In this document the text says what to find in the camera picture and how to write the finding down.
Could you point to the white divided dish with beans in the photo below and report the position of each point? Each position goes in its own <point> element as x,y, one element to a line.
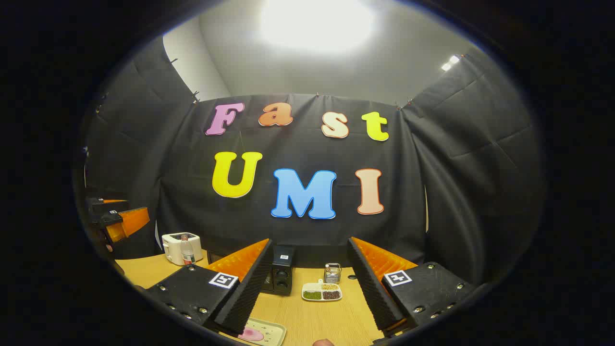
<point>321,290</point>

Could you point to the small ceiling light panel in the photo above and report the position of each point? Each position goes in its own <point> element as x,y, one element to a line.
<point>450,62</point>

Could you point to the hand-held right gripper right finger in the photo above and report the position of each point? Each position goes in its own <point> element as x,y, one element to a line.
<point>370,283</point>

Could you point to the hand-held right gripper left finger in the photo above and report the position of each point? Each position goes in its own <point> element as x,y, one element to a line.
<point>250,288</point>

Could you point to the large ceiling light panel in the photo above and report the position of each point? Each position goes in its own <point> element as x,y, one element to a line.
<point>317,24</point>

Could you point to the white toaster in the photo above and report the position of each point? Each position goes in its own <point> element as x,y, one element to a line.
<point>172,245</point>

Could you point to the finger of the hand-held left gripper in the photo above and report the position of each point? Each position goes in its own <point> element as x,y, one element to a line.
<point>98,204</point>
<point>103,218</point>

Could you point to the black electric oven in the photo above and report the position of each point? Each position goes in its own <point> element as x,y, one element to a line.
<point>283,274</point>

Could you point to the black backdrop cloth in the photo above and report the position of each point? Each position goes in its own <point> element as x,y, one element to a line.
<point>298,144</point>

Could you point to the pink food piece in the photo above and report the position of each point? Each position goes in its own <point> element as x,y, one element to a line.
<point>252,335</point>

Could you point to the pale green food tray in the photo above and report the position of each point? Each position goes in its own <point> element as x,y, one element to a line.
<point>273,331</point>

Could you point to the clear plastic water bottle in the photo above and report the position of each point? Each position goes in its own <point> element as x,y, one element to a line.
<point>187,254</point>

